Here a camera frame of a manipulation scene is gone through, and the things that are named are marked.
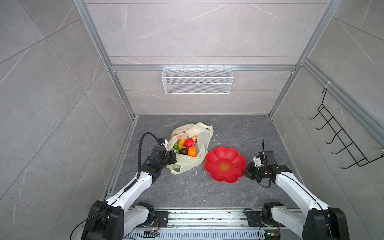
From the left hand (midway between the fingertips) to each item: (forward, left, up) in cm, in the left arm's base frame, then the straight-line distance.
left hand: (175, 149), depth 86 cm
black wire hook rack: (-21, -77, +22) cm, 82 cm away
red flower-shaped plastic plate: (-6, -31, -10) cm, 33 cm away
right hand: (-11, -38, -7) cm, 41 cm away
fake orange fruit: (+2, -10, -7) cm, 12 cm away
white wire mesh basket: (+44, -13, +17) cm, 49 cm away
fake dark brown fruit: (+3, -5, -7) cm, 9 cm away
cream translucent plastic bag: (+10, -8, -7) cm, 15 cm away
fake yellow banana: (+10, -3, -8) cm, 13 cm away
